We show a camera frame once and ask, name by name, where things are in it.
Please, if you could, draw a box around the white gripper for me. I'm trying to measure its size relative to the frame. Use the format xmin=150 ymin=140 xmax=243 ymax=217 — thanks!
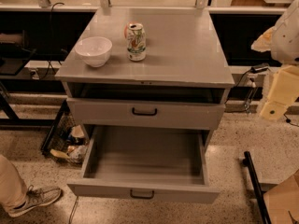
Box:
xmin=260 ymin=65 xmax=299 ymax=120

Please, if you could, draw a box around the grey drawer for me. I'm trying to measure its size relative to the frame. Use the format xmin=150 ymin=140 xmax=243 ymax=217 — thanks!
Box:
xmin=67 ymin=98 xmax=224 ymax=130
xmin=67 ymin=126 xmax=220 ymax=203

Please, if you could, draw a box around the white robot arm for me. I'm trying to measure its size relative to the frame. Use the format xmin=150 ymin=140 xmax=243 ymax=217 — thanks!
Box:
xmin=251 ymin=0 xmax=299 ymax=120

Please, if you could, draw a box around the grey drawer cabinet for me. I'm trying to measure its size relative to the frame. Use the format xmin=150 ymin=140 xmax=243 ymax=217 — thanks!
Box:
xmin=56 ymin=7 xmax=234 ymax=142

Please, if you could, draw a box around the cardboard box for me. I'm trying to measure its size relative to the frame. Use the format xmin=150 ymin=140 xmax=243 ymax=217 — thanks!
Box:
xmin=263 ymin=170 xmax=299 ymax=224

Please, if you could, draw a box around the drink can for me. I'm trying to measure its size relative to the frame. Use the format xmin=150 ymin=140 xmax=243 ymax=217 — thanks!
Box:
xmin=124 ymin=22 xmax=146 ymax=62

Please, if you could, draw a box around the white bowl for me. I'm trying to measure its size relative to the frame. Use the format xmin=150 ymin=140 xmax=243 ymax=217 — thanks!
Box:
xmin=75 ymin=36 xmax=112 ymax=67

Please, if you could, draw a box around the grey sneaker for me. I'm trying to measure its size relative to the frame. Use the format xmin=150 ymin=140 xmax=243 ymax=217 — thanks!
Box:
xmin=8 ymin=186 xmax=62 ymax=217

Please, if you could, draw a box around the beige trouser leg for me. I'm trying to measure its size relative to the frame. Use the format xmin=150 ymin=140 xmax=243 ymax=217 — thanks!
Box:
xmin=0 ymin=155 xmax=27 ymax=212

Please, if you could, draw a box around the black power adapter with cable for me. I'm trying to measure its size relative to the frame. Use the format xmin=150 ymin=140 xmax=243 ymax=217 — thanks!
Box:
xmin=225 ymin=63 xmax=270 ymax=114

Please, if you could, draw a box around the black metal frame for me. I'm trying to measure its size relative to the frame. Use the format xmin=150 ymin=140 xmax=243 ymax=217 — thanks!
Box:
xmin=243 ymin=151 xmax=272 ymax=224

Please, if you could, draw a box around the wire basket with trash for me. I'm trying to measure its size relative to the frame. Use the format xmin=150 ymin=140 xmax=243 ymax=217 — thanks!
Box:
xmin=40 ymin=101 xmax=87 ymax=165

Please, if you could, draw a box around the black floor cable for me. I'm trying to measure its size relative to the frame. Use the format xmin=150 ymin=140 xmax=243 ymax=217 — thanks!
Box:
xmin=68 ymin=196 xmax=79 ymax=224

